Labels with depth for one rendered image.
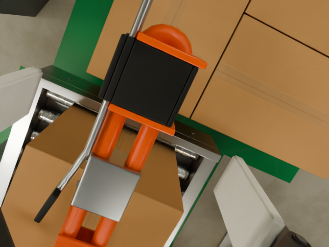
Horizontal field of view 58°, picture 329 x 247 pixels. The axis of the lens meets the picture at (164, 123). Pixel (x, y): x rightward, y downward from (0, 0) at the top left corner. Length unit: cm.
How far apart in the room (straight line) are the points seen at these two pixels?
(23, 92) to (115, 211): 23
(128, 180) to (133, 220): 42
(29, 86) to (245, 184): 13
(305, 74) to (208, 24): 38
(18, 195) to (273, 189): 150
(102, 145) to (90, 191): 6
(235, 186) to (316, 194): 190
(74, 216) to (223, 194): 24
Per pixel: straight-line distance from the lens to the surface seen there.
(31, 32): 169
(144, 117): 31
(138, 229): 78
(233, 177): 19
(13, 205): 81
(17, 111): 18
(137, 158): 34
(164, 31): 31
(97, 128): 32
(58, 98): 110
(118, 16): 103
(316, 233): 223
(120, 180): 35
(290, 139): 120
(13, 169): 120
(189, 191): 114
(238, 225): 17
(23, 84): 17
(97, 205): 37
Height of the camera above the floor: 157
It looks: 72 degrees down
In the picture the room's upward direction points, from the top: 176 degrees clockwise
